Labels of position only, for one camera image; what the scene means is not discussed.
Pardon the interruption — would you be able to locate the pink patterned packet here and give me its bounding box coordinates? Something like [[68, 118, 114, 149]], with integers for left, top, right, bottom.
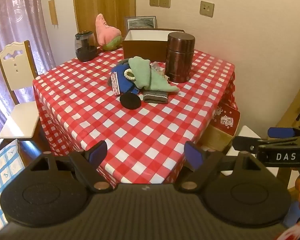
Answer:
[[111, 71, 121, 96]]

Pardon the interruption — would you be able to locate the wooden door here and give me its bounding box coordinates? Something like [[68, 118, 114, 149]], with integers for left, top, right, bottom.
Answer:
[[71, 0, 137, 48]]

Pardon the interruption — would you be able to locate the cardboard carton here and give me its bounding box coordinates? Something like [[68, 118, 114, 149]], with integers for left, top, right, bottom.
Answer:
[[202, 125, 237, 153]]

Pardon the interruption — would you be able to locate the blue patterned cloth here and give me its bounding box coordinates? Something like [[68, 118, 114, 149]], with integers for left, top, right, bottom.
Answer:
[[0, 139, 25, 231]]

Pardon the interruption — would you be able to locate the brown cardboard box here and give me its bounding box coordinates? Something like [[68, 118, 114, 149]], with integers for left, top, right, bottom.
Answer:
[[122, 28, 185, 63]]

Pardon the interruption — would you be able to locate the red gift bag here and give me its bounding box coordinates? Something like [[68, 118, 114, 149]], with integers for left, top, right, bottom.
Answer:
[[212, 102, 241, 137]]

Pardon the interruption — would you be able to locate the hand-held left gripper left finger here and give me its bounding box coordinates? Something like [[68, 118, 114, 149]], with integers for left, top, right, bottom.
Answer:
[[25, 141, 112, 193]]

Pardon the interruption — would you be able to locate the plastic bag of cotton swabs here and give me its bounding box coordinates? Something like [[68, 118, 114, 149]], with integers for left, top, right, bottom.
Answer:
[[150, 61, 166, 76]]

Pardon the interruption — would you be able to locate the black round pad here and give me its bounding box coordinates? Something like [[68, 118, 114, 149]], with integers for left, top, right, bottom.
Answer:
[[120, 92, 142, 110]]

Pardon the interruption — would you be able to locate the striped knit sock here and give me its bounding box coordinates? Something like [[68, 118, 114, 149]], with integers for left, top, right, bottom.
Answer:
[[143, 91, 169, 104]]

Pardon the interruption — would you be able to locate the pink starfish plush toy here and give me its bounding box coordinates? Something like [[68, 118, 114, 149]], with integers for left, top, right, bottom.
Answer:
[[95, 14, 122, 51]]

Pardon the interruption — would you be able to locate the wooden cabinet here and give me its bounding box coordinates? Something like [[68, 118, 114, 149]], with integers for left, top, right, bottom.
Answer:
[[274, 74, 300, 188]]

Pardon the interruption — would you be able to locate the brown cylindrical canister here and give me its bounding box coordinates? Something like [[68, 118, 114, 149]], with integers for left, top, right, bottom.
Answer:
[[165, 32, 196, 83]]

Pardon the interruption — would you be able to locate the red checkered tablecloth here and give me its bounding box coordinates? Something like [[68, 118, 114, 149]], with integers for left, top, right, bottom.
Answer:
[[32, 47, 238, 189]]

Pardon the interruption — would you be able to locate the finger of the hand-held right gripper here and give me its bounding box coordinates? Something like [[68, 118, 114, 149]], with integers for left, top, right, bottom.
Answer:
[[267, 127, 300, 139], [232, 136, 263, 153]]

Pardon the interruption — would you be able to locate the green towel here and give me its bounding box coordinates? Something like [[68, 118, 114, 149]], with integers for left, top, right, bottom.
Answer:
[[128, 57, 180, 93]]

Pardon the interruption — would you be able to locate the white beaded scrunchie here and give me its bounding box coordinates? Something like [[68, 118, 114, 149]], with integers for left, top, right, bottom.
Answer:
[[124, 69, 136, 81]]

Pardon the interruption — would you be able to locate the white wooden chair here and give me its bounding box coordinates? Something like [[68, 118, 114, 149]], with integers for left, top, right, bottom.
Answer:
[[0, 40, 41, 146]]

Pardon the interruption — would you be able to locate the wooden wall strip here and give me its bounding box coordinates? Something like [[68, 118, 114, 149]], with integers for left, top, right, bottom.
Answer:
[[48, 0, 59, 28]]

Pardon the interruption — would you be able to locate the black lidded jar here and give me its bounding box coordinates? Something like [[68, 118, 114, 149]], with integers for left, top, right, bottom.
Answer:
[[74, 31, 98, 62]]

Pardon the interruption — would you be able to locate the framed grey picture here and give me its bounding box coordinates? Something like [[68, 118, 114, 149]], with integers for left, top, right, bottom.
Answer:
[[124, 16, 157, 30]]

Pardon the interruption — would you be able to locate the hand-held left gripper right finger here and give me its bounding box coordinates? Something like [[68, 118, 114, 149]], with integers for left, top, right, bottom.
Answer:
[[174, 141, 268, 193]]

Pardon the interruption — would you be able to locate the blue knit hat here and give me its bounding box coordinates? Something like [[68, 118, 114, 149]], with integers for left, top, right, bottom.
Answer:
[[112, 59, 141, 97]]

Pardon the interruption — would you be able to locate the purple curtain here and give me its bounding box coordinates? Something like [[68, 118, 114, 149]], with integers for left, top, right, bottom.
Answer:
[[0, 0, 56, 147]]

